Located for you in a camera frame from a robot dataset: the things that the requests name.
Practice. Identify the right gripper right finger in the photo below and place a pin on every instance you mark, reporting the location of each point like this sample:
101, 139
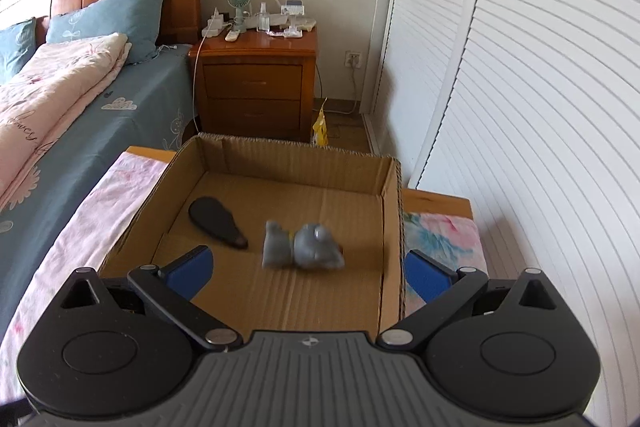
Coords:
445, 293

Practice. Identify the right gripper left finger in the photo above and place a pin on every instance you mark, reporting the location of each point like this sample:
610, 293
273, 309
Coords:
167, 293

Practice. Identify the black oval glasses case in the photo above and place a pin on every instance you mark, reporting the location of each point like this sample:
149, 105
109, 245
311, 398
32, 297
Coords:
209, 215

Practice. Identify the grey elephant toy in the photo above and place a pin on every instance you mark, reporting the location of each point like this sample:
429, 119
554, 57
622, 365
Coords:
312, 247

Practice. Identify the floral pink table cloth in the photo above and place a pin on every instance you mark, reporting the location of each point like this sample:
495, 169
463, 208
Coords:
441, 226

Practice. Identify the brown cardboard box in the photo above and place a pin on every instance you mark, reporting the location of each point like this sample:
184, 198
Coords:
356, 196

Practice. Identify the grey blue bed sheet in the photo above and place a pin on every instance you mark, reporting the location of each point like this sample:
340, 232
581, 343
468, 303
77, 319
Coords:
148, 104

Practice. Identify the yellow bag on floor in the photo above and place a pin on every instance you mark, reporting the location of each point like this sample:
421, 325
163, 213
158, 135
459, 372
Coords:
319, 129

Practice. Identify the wooden nightstand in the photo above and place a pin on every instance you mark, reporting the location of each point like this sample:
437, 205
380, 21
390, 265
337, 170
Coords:
257, 86

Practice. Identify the white louvered closet doors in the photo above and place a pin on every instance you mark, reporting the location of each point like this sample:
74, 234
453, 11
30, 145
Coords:
529, 109

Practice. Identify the pink floral quilt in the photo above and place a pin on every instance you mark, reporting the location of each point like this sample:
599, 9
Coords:
40, 103

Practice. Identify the white power strip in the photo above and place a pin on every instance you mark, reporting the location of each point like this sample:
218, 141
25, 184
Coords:
215, 24

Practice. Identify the blue pillow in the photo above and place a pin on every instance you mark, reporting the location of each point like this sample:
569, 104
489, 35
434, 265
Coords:
18, 45
139, 20

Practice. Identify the clear spray bottle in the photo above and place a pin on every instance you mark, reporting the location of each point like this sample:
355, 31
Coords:
263, 18

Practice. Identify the small green desk fan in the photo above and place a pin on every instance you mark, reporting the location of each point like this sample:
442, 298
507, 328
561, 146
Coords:
239, 6

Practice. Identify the white phone stand gadget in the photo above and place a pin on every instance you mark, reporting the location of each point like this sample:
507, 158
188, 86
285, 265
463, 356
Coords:
295, 22

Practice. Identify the wall power outlet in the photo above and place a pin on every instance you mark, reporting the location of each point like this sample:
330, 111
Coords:
353, 59

